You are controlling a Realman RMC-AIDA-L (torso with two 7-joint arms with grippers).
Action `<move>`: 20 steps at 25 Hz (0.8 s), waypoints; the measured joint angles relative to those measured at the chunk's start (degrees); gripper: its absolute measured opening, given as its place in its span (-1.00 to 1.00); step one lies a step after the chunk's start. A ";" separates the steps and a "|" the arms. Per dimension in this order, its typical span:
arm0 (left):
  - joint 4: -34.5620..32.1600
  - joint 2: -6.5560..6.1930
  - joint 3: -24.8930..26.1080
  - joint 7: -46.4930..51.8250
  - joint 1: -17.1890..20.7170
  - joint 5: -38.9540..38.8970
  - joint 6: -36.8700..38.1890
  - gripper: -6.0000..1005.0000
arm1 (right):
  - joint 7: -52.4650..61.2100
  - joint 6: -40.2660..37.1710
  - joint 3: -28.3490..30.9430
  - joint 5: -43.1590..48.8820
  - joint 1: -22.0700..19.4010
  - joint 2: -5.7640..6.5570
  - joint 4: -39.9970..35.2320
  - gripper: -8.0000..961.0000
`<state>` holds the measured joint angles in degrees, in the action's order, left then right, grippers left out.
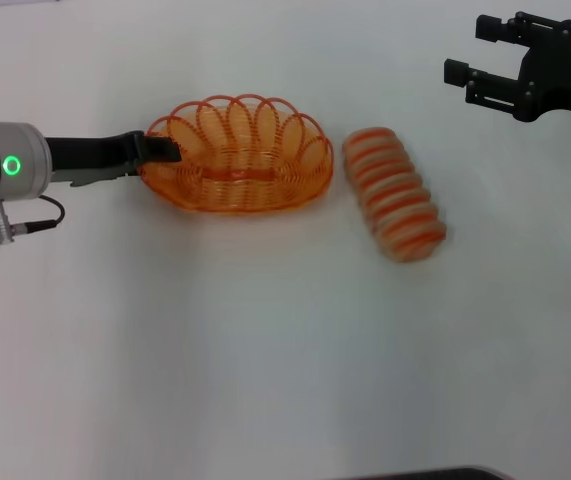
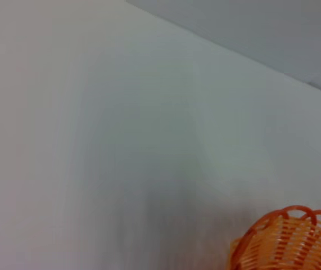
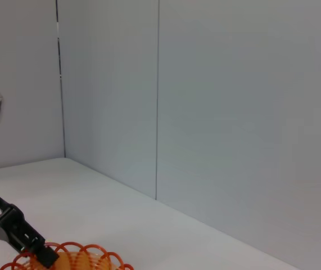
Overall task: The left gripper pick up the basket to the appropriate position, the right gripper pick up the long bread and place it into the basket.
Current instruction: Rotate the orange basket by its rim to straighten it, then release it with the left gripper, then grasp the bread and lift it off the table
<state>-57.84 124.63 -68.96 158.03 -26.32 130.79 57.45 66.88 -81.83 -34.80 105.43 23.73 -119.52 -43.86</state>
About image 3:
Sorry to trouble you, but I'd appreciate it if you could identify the orange plastic wire basket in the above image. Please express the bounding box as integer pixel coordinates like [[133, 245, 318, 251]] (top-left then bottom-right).
[[0, 241, 135, 270]]

